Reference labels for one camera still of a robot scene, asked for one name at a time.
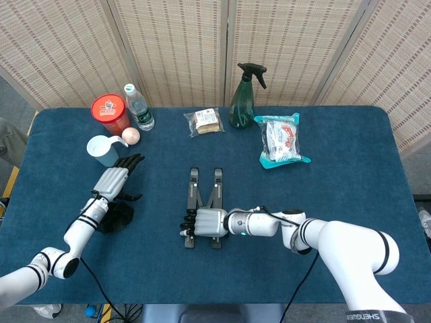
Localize black folding laptop stand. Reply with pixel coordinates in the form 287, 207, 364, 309
183, 166, 230, 249

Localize peach coloured ball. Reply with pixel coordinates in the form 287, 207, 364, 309
121, 127, 141, 147

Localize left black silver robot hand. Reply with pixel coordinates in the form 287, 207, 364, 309
90, 153, 145, 203

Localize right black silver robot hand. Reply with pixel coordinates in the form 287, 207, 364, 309
179, 207, 230, 239

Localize teal snack package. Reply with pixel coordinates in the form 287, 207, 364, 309
253, 112, 312, 170

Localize bamboo folding screen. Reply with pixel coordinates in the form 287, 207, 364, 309
0, 0, 431, 159

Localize light blue handled cup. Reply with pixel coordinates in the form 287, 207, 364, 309
86, 135, 130, 168

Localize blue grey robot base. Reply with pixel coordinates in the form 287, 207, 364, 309
140, 303, 286, 323

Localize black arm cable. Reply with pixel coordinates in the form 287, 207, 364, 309
79, 189, 126, 323
255, 205, 321, 323

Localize clear plastic water bottle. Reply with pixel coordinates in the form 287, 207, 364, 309
123, 83, 156, 132

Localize black strap bundle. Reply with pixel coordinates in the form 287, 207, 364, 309
99, 198, 135, 234

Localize green spray bottle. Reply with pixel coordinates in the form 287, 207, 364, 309
228, 62, 268, 130

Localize plastic wrapped sandwich cake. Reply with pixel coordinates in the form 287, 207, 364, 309
183, 107, 226, 139

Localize blue table cloth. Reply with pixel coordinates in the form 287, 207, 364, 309
0, 106, 424, 306

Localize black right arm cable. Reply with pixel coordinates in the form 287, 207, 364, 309
255, 205, 321, 323

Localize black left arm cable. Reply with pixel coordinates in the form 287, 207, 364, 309
79, 189, 126, 323

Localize white sneaker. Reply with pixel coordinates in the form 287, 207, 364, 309
32, 303, 63, 320

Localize grey sneaker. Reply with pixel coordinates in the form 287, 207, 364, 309
418, 207, 431, 240

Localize red orange lidded tub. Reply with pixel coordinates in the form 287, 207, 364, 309
90, 93, 132, 137

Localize black floor cables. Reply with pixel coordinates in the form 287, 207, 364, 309
96, 303, 144, 323

